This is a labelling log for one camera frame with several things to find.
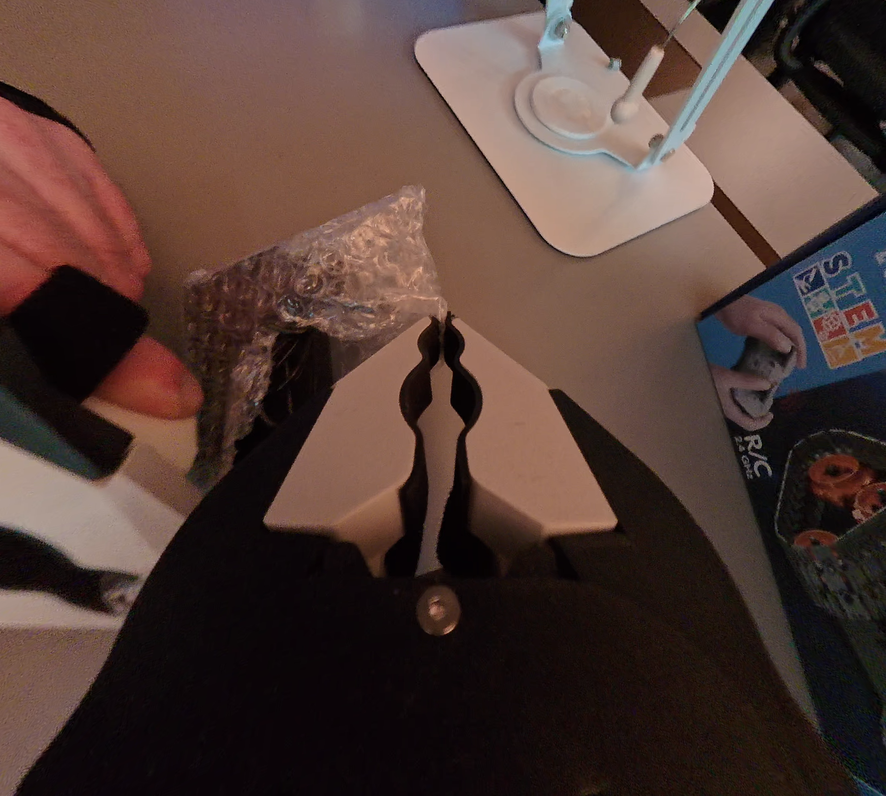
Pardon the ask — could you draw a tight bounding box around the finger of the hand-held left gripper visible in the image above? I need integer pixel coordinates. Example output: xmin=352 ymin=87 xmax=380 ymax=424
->
xmin=0 ymin=529 xmax=143 ymax=632
xmin=0 ymin=421 xmax=200 ymax=577

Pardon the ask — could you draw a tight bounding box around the white desk stand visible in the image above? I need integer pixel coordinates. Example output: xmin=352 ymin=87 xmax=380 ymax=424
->
xmin=414 ymin=0 xmax=819 ymax=258

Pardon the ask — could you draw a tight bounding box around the blue cardboard kit box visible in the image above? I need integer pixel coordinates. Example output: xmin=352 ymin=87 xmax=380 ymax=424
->
xmin=695 ymin=195 xmax=886 ymax=796

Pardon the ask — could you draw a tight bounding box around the clear plastic parts bag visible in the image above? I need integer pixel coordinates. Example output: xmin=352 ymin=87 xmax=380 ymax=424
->
xmin=183 ymin=185 xmax=445 ymax=487

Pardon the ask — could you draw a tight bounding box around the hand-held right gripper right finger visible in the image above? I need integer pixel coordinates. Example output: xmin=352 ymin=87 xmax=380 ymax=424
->
xmin=436 ymin=311 xmax=618 ymax=577

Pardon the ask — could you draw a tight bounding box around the person's left hand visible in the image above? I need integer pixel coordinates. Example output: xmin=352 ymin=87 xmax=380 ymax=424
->
xmin=0 ymin=98 xmax=205 ymax=421

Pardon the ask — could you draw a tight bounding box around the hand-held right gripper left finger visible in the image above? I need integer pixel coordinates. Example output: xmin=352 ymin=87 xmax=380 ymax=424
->
xmin=263 ymin=314 xmax=445 ymax=577

